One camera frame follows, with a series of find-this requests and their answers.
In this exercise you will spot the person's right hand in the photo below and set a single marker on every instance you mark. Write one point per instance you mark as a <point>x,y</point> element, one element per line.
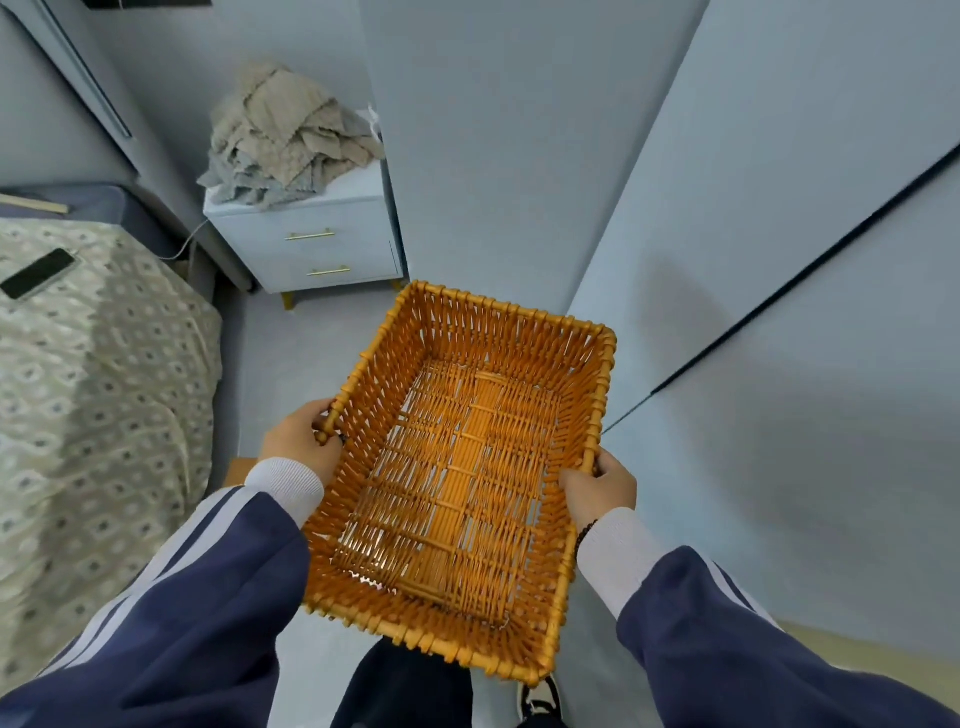
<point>600,491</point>

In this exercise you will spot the person's left hand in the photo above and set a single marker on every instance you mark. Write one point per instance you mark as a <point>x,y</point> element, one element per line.
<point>300,442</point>

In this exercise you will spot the orange wicker basket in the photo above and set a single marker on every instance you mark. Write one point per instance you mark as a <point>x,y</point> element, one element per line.
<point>450,480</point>

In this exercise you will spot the pile of beige grey towels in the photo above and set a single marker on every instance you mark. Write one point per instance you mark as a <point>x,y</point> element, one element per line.
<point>285,135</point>

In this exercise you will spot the person's right forearm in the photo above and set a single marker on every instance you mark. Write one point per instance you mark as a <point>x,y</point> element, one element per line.
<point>712,645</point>

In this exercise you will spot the person's left forearm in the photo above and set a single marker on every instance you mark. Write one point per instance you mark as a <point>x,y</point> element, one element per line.
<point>187,615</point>

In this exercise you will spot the person's right shoe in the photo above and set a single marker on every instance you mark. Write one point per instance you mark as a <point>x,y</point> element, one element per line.
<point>540,703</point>

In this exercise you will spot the patterned beige bedspread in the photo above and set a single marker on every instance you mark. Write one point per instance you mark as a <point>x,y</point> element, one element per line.
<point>97,412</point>

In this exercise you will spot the white nightstand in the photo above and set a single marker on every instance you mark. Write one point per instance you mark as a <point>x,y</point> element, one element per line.
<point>247,232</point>

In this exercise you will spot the pale grey wardrobe door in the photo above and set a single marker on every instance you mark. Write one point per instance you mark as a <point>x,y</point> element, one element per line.
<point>787,300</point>

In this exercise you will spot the black phone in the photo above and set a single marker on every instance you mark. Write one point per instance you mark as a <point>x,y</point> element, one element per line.
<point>37,274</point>

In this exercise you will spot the wooden stick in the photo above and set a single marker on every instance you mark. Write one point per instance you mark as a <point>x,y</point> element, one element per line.
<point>30,203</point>

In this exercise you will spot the silver headboard trim strip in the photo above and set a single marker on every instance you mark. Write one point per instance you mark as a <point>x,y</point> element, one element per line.
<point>90,75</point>

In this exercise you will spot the narrow black wall socket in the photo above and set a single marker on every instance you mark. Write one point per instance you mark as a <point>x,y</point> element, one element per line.
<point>180,2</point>

